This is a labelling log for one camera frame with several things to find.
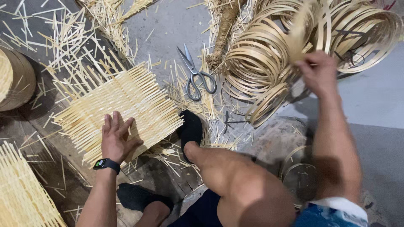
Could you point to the person's right hand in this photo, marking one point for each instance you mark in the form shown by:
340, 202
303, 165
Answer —
320, 74

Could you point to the person's left hand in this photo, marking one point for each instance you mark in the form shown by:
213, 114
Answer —
115, 143

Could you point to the person's right fingers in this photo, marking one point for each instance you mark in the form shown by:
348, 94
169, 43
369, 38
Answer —
304, 64

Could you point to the square woven bamboo mat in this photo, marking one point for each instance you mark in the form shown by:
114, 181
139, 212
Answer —
135, 104

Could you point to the small bundle of bamboo rings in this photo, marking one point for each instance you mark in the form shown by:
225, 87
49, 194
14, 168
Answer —
268, 104

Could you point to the thin bamboo hoop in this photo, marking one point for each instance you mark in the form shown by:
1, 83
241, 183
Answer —
295, 176
288, 157

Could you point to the steel scissors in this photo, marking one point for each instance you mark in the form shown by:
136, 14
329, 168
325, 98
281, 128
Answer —
195, 74

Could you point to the person's right black sock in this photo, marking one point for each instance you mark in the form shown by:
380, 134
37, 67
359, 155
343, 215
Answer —
191, 129

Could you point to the person's black sock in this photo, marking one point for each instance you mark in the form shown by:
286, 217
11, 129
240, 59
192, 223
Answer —
139, 197
191, 129

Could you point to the person's right leg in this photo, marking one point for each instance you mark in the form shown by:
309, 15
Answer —
240, 186

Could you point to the person's leg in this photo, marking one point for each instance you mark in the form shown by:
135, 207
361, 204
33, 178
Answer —
154, 216
240, 186

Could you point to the blue and white shirt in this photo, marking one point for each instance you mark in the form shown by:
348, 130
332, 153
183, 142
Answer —
331, 212

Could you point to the dark navy shorts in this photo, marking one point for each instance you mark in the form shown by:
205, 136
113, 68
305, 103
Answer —
202, 211

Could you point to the person's left black sock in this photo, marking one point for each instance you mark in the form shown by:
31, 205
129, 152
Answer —
139, 197

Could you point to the person's left leg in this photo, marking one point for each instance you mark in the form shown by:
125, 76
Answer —
154, 216

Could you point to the black smartwatch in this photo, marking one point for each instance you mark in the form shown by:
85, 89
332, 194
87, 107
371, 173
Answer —
109, 164

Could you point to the scattered bamboo strip offcuts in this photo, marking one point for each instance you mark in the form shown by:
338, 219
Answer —
72, 60

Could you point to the round woven bamboo basket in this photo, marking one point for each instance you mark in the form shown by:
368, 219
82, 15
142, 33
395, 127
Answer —
15, 78

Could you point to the large woven bamboo sheet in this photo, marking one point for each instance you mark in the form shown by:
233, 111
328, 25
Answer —
22, 192

